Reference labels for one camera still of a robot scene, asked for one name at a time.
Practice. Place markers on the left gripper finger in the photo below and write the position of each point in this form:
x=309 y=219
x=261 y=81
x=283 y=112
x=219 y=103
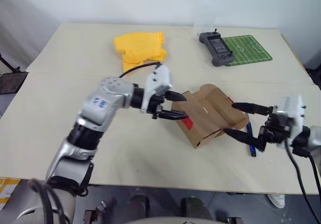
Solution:
x=175 y=96
x=174 y=115

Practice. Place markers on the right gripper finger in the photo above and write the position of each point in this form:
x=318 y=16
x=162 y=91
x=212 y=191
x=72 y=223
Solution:
x=247 y=138
x=250 y=107

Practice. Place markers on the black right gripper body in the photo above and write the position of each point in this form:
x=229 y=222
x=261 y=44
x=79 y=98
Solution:
x=276 y=129

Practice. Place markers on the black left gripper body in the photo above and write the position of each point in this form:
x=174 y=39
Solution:
x=156 y=106

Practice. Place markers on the blue pen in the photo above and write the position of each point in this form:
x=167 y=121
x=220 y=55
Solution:
x=252 y=151

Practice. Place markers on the brown cardboard box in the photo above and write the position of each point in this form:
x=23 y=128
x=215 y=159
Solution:
x=208 y=123

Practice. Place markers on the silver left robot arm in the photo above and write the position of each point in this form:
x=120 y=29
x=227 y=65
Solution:
x=100 y=111

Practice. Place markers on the green football field mat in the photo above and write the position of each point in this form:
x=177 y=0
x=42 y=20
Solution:
x=248 y=49

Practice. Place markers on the yellow cloth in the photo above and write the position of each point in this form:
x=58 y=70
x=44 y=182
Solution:
x=140 y=48

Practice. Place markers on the grey handheld remote controller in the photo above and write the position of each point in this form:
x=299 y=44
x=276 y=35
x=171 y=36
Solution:
x=217 y=48

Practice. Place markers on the white sneaker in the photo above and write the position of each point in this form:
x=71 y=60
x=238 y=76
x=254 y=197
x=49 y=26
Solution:
x=276 y=200

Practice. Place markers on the clear plastic container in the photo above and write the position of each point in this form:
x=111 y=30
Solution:
x=204 y=24

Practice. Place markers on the black metal stand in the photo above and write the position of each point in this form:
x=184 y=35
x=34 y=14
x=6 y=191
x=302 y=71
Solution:
x=11 y=82

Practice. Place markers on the grey robot torso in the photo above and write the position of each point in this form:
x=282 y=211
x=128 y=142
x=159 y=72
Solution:
x=25 y=206

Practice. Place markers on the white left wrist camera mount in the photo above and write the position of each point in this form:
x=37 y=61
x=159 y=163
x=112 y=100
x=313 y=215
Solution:
x=159 y=79

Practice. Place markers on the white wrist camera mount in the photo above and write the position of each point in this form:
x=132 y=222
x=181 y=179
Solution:
x=159 y=79
x=294 y=111

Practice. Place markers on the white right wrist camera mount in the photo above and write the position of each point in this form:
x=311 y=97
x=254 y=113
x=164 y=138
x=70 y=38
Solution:
x=294 y=111

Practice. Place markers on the brown metal bracket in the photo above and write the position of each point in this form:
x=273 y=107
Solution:
x=95 y=212
x=230 y=220

